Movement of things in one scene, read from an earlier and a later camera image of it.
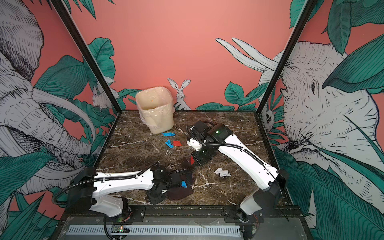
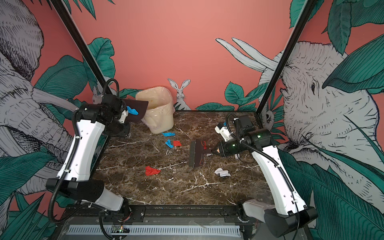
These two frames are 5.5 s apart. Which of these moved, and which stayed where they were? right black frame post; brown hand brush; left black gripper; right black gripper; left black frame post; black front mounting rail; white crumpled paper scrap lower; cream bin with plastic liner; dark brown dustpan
Moved: left black gripper; right black gripper; dark brown dustpan; brown hand brush
Stayed: right black frame post; white crumpled paper scrap lower; left black frame post; cream bin with plastic liner; black front mounting rail
